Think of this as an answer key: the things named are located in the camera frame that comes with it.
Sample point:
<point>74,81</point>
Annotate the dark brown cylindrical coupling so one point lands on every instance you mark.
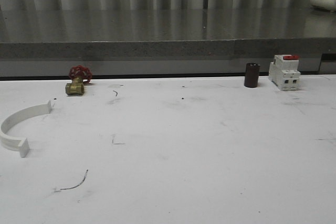
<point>251,75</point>

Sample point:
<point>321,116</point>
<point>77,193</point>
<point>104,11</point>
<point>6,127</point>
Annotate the white half pipe clamp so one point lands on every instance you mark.
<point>21,144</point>

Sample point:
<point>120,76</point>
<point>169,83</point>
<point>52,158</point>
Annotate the white circuit breaker red switch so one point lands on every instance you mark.
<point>283,72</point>

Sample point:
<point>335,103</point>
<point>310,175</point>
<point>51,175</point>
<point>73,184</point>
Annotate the grey stone countertop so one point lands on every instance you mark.
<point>99,35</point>

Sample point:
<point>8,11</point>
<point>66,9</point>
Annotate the brass valve red handle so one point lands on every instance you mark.
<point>79,76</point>

